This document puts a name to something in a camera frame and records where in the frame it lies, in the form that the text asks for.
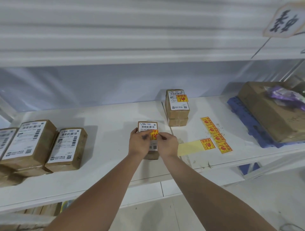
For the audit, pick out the person's left hand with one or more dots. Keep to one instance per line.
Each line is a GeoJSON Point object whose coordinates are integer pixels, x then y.
{"type": "Point", "coordinates": [139, 145]}

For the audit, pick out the person's right hand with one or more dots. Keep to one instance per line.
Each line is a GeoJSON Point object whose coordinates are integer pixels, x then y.
{"type": "Point", "coordinates": [169, 147]}

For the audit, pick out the yellow red square sticker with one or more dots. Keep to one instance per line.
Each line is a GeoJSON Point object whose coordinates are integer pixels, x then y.
{"type": "Point", "coordinates": [154, 135]}
{"type": "Point", "coordinates": [182, 98]}

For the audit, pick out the white metal shelf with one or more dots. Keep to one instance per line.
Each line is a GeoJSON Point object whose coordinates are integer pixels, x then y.
{"type": "Point", "coordinates": [107, 154]}

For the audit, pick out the yellow red sticker strip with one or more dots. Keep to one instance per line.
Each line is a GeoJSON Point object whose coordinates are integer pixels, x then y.
{"type": "Point", "coordinates": [207, 144]}
{"type": "Point", "coordinates": [215, 134]}

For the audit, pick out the stack of labelled brown parcels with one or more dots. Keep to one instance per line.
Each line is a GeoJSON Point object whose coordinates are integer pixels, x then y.
{"type": "Point", "coordinates": [31, 138]}

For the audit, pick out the person's right forearm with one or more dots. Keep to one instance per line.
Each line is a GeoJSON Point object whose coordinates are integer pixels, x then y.
{"type": "Point", "coordinates": [214, 197]}

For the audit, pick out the person's left forearm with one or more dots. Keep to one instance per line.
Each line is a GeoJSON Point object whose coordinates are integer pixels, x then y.
{"type": "Point", "coordinates": [95, 197]}

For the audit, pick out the blue plastic crate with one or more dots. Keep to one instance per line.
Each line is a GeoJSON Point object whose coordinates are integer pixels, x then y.
{"type": "Point", "coordinates": [245, 169]}

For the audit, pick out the blue plastic pallet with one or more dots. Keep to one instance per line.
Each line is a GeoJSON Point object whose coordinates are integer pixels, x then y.
{"type": "Point", "coordinates": [245, 114]}

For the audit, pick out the large brown carton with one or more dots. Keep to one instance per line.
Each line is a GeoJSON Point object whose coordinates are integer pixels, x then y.
{"type": "Point", "coordinates": [269, 111]}

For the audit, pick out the row of flat brown cartons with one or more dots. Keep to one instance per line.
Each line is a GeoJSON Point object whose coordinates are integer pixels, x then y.
{"type": "Point", "coordinates": [47, 209]}

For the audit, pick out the purple plastic packet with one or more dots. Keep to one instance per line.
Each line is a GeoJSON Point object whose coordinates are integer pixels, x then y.
{"type": "Point", "coordinates": [286, 95]}

